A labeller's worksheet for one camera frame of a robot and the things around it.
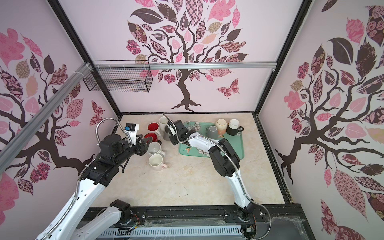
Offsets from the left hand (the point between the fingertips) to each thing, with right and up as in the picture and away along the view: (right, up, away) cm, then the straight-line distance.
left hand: (146, 140), depth 71 cm
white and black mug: (+51, +6, +31) cm, 60 cm away
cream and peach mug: (+42, +8, +30) cm, 52 cm away
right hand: (+9, +1, +25) cm, 27 cm away
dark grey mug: (+5, +2, +21) cm, 22 cm away
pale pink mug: (0, -15, +17) cm, 23 cm away
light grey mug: (+35, +3, +26) cm, 44 cm away
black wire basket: (-39, +45, +50) cm, 78 cm away
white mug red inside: (-9, +7, +41) cm, 43 cm away
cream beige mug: (-1, -6, +16) cm, 17 cm away
